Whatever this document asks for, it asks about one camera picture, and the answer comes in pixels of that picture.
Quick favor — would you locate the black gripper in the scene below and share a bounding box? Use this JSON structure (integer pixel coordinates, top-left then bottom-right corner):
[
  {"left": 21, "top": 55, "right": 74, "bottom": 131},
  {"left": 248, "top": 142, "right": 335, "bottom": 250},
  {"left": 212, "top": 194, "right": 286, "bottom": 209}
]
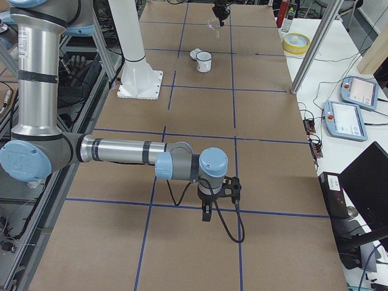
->
[
  {"left": 212, "top": 0, "right": 230, "bottom": 27},
  {"left": 198, "top": 191, "right": 217, "bottom": 222}
]

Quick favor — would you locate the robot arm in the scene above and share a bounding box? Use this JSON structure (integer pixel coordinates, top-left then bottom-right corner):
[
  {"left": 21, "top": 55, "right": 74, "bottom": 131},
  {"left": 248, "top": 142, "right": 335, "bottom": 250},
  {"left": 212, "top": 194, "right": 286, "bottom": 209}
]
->
[{"left": 1, "top": 1, "right": 228, "bottom": 221}]

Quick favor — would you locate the white enamel mug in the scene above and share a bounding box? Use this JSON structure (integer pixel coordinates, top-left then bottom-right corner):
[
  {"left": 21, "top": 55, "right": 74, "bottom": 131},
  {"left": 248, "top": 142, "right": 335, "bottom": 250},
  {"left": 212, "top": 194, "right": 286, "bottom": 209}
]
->
[{"left": 196, "top": 51, "right": 212, "bottom": 73}]

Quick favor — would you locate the red bottle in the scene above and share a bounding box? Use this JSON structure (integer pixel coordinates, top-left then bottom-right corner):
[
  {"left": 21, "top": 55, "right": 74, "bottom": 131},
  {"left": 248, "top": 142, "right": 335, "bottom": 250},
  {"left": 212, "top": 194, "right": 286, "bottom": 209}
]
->
[{"left": 276, "top": 0, "right": 290, "bottom": 28}]

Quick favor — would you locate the yellow tape roll with bowl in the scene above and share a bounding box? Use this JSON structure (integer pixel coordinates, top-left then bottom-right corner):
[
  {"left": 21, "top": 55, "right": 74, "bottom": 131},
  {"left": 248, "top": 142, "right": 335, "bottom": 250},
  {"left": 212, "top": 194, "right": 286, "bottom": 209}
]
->
[{"left": 282, "top": 32, "right": 310, "bottom": 55}]

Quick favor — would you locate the orange adapter box near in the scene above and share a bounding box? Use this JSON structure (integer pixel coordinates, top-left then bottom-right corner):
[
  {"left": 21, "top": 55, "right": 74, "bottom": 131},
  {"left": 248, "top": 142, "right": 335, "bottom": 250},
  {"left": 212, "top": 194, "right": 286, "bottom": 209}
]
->
[{"left": 309, "top": 140, "right": 323, "bottom": 159}]

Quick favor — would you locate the orange adapter box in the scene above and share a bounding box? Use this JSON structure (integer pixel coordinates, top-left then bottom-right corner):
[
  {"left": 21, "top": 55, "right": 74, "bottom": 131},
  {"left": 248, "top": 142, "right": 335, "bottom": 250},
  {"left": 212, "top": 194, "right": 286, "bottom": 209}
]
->
[
  {"left": 309, "top": 140, "right": 323, "bottom": 159},
  {"left": 303, "top": 118, "right": 316, "bottom": 135}
]

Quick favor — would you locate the black computer box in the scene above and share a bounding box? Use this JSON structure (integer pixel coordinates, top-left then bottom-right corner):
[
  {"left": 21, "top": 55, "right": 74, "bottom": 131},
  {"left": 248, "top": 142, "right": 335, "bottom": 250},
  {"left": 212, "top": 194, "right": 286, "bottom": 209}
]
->
[{"left": 318, "top": 172, "right": 361, "bottom": 220}]

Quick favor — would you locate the orange adapter box far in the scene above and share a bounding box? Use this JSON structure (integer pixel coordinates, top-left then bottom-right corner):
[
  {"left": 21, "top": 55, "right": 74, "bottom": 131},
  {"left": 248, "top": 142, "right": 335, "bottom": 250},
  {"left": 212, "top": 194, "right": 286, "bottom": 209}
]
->
[{"left": 303, "top": 118, "right": 316, "bottom": 135}]

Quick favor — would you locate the near teach pendant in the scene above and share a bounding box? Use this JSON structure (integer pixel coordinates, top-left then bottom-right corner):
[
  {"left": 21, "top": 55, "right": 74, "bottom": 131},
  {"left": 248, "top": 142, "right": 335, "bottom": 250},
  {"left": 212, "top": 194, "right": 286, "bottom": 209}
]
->
[{"left": 323, "top": 101, "right": 368, "bottom": 141}]

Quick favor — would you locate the teach pendant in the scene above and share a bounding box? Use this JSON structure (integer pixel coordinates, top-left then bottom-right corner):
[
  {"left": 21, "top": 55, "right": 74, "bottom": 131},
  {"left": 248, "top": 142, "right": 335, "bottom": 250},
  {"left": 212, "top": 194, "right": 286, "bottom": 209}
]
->
[
  {"left": 340, "top": 76, "right": 378, "bottom": 111},
  {"left": 323, "top": 101, "right": 368, "bottom": 141}
]

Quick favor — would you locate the far teach pendant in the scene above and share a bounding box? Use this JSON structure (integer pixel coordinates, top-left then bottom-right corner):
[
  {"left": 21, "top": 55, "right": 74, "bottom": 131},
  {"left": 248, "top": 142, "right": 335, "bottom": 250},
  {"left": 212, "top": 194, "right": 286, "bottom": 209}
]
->
[{"left": 340, "top": 76, "right": 378, "bottom": 111}]

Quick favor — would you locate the black laptop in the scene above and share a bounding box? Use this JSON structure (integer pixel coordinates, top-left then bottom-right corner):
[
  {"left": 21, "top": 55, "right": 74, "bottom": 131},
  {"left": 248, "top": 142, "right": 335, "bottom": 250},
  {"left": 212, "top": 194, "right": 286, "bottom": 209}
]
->
[{"left": 339, "top": 141, "right": 387, "bottom": 227}]

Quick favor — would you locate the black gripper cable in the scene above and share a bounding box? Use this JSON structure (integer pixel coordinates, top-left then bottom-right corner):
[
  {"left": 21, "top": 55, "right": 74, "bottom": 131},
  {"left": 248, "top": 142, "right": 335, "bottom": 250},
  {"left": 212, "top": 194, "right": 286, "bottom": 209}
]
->
[{"left": 165, "top": 177, "right": 246, "bottom": 244}]

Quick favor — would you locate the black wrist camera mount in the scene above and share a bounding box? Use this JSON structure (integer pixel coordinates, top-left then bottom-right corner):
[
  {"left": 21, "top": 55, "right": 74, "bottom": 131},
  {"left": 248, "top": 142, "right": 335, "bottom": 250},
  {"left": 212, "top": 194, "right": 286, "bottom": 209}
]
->
[{"left": 218, "top": 176, "right": 242, "bottom": 205}]

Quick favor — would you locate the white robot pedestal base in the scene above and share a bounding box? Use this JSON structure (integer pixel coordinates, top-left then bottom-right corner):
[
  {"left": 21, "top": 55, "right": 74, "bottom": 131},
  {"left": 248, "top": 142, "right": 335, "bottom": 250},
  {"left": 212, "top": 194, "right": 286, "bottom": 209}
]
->
[{"left": 109, "top": 0, "right": 163, "bottom": 100}]

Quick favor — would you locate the aluminium frame post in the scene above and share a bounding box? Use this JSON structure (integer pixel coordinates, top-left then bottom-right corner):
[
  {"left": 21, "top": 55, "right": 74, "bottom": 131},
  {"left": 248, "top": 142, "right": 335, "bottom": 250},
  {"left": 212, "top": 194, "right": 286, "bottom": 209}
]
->
[{"left": 290, "top": 0, "right": 344, "bottom": 95}]

